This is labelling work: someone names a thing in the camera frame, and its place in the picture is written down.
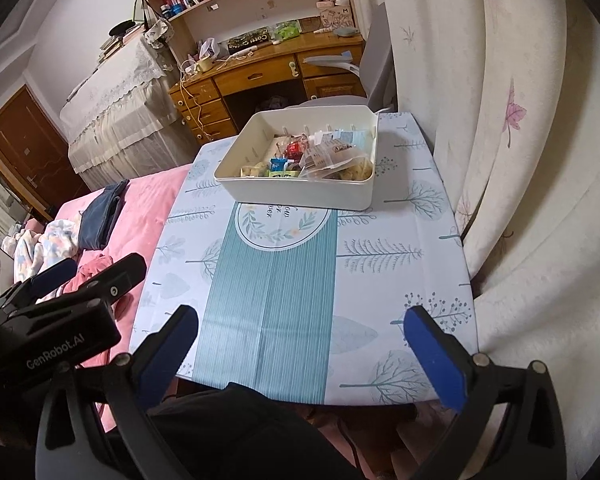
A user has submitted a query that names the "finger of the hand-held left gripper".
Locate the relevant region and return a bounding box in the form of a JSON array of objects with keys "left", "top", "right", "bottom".
[
  {"left": 28, "top": 258, "right": 78, "bottom": 300},
  {"left": 75, "top": 253, "right": 147, "bottom": 306}
]

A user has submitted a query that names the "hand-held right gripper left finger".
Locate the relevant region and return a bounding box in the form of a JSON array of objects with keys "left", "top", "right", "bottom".
[{"left": 35, "top": 305, "right": 199, "bottom": 480}]

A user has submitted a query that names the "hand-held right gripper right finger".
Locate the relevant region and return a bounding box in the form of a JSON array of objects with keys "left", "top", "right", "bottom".
[{"left": 403, "top": 305, "right": 567, "bottom": 480}]

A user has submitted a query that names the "white plastic bin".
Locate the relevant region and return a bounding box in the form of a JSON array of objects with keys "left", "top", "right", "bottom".
[{"left": 214, "top": 105, "right": 379, "bottom": 211}]

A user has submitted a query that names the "clear bag of yellow chips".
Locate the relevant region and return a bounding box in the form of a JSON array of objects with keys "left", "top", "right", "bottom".
[{"left": 330, "top": 156, "right": 374, "bottom": 181}]

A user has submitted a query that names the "clear packet with label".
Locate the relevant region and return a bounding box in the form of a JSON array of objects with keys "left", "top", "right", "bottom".
[{"left": 300, "top": 132, "right": 357, "bottom": 171}]

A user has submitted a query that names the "pink fuzzy garment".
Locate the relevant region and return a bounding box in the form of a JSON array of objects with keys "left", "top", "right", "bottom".
[{"left": 62, "top": 252, "right": 134, "bottom": 312}]

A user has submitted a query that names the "floral white blanket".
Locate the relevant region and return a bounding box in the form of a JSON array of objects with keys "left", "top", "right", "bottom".
[{"left": 0, "top": 219, "right": 84, "bottom": 283}]

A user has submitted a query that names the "dark blue folded garment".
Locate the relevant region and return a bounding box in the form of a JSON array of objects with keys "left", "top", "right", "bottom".
[{"left": 77, "top": 180, "right": 130, "bottom": 251}]

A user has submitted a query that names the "pink blanket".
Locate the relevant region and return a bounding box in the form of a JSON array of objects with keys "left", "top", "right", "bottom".
[{"left": 10, "top": 165, "right": 193, "bottom": 436}]

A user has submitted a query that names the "printed blue white tablecloth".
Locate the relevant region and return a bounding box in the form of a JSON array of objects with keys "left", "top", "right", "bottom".
[{"left": 129, "top": 111, "right": 481, "bottom": 406}]

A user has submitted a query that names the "person's dark clothing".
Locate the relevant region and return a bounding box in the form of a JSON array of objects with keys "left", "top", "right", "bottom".
[{"left": 145, "top": 382, "right": 363, "bottom": 480}]

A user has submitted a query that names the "brown wooden door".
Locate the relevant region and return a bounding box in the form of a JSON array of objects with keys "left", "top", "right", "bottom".
[{"left": 0, "top": 85, "right": 92, "bottom": 222}]

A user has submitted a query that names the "furniture under lace cover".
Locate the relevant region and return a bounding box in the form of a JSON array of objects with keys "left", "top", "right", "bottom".
[{"left": 60, "top": 37, "right": 182, "bottom": 189}]

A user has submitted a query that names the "cream floral curtain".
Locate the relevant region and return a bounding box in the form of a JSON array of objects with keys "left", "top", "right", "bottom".
[{"left": 350, "top": 0, "right": 600, "bottom": 480}]

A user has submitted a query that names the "dark printed box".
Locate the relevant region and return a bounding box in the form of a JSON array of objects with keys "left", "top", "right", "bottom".
[{"left": 227, "top": 30, "right": 272, "bottom": 54}]

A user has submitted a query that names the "wooden bookshelf hutch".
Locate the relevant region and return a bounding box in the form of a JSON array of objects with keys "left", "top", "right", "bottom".
[{"left": 127, "top": 0, "right": 357, "bottom": 57}]

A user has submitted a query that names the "green packet on desk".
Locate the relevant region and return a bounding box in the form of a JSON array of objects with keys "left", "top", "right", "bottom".
[{"left": 274, "top": 20, "right": 301, "bottom": 42}]

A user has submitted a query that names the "grey desk chair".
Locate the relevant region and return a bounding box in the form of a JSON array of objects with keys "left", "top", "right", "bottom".
[{"left": 300, "top": 5, "right": 397, "bottom": 112}]

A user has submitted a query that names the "black cable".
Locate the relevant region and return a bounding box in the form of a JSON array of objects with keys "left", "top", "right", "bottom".
[{"left": 336, "top": 410, "right": 363, "bottom": 480}]

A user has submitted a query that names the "white cable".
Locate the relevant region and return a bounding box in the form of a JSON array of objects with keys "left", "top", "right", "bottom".
[{"left": 177, "top": 67, "right": 207, "bottom": 142}]

